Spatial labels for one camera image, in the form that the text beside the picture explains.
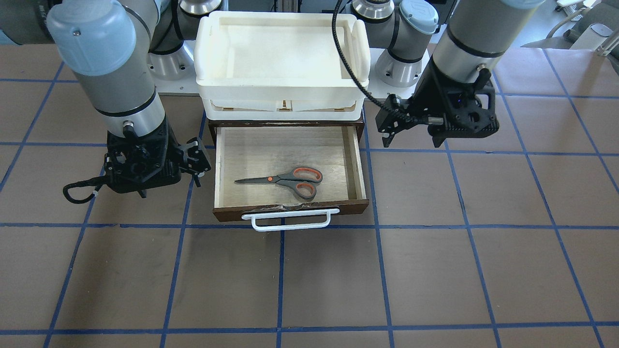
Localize orange grey scissors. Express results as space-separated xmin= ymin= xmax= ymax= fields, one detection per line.
xmin=235 ymin=167 xmax=323 ymax=200

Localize wooden drawer white handle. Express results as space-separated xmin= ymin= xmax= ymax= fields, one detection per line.
xmin=213 ymin=123 xmax=370 ymax=232

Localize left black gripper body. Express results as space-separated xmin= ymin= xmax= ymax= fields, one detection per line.
xmin=411 ymin=65 xmax=500 ymax=138

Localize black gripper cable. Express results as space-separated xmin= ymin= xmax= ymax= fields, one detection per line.
xmin=331 ymin=0 xmax=402 ymax=116

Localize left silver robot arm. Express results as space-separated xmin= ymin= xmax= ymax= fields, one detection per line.
xmin=350 ymin=0 xmax=542 ymax=147

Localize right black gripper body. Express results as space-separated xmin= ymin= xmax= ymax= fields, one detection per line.
xmin=104 ymin=119 xmax=181 ymax=193

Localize white plastic tray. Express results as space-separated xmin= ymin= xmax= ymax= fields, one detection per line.
xmin=194 ymin=11 xmax=365 ymax=121

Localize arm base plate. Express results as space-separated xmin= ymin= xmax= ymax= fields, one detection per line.
xmin=367 ymin=44 xmax=435 ymax=101
xmin=148 ymin=41 xmax=199 ymax=96

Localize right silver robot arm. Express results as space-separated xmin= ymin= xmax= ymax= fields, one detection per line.
xmin=1 ymin=0 xmax=223 ymax=203

